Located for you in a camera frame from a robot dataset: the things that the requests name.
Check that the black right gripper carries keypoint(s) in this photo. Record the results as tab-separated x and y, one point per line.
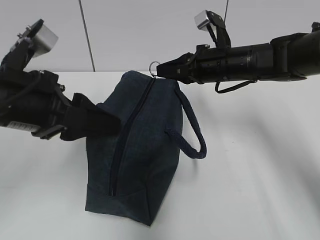
208	65

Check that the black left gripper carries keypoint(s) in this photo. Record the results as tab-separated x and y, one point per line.
34	102

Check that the dark navy lunch bag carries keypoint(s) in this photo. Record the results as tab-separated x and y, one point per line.
130	173

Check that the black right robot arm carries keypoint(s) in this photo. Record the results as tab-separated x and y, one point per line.
287	58

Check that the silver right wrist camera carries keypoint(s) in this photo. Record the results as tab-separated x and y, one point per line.
213	23

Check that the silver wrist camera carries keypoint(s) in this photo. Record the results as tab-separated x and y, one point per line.
36	40
213	23

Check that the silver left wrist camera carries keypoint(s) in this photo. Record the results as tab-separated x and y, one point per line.
36	40

